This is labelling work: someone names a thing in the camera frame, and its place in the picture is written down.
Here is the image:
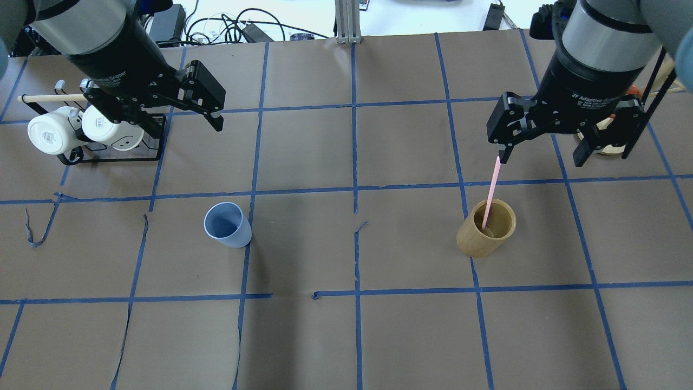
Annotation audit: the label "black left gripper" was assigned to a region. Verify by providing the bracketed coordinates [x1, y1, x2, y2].
[66, 15, 226, 132]

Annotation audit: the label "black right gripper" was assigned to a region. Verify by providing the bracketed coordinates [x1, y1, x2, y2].
[487, 39, 644, 167]

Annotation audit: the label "pink chopstick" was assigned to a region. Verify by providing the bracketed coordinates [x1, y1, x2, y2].
[481, 156, 502, 232]

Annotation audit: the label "light blue plastic cup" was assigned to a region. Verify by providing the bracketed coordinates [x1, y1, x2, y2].
[203, 201, 252, 248]

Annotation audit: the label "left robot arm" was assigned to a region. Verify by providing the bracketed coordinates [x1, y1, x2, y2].
[2, 1, 226, 137]

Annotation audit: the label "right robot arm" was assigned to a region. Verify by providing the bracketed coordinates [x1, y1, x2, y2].
[487, 1, 692, 166]

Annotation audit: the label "round wooden stand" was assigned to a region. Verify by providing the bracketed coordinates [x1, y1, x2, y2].
[572, 114, 625, 157]

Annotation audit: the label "black power adapter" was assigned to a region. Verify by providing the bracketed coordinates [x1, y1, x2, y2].
[149, 3, 186, 48]

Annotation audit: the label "white mug inner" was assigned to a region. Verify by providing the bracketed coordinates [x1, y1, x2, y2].
[81, 106, 145, 151]

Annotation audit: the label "white mug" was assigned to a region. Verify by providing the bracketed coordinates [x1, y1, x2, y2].
[27, 106, 87, 155]
[81, 106, 145, 151]

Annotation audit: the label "wooden rack dowel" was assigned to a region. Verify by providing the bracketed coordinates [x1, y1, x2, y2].
[16, 94, 88, 103]

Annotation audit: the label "bamboo cylinder holder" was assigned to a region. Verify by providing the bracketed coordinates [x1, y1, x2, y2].
[456, 198, 517, 258]

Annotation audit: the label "white mug outer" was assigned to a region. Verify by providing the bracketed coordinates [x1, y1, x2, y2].
[27, 106, 87, 155]

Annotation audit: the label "tangled black cables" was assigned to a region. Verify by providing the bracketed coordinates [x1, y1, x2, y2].
[184, 6, 331, 45]

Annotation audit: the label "aluminium frame post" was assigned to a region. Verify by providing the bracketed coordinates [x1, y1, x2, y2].
[335, 0, 362, 44]

